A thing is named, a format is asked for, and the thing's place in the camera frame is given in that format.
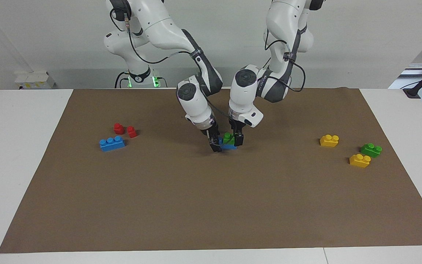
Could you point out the blue three-stud toy block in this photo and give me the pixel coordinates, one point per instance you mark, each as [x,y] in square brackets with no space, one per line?
[229,146]
[112,144]

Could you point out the red one-stud toy block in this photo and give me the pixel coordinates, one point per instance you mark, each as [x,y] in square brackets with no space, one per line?
[118,129]
[132,132]

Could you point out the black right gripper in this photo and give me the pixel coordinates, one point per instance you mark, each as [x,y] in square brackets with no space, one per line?
[211,132]

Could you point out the brown table mat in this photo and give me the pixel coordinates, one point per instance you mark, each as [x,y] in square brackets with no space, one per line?
[211,198]

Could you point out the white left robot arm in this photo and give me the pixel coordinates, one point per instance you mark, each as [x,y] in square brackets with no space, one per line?
[247,91]

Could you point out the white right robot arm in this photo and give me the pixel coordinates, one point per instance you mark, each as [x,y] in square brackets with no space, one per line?
[163,29]

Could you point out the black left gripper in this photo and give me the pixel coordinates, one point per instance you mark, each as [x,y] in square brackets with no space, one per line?
[237,128]

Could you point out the yellow two-stud toy block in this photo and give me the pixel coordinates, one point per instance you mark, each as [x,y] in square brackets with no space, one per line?
[329,141]
[359,161]

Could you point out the green two-stud toy block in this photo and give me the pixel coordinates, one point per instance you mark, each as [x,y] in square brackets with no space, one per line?
[370,150]
[228,139]

